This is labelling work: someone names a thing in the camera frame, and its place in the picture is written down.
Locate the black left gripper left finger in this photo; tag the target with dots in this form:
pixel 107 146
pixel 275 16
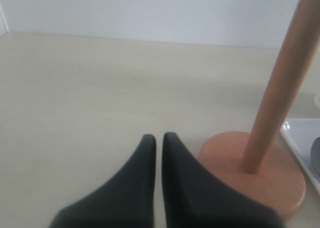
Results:
pixel 126 200

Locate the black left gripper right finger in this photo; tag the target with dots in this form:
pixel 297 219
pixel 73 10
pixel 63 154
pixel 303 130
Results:
pixel 195 198

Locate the brown cardboard tube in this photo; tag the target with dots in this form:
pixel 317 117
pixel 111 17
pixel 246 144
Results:
pixel 315 155

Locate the wooden paper towel holder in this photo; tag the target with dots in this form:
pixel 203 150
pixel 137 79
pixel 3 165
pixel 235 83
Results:
pixel 252 163

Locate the white plastic tray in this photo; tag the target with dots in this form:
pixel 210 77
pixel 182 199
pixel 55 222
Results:
pixel 299 134

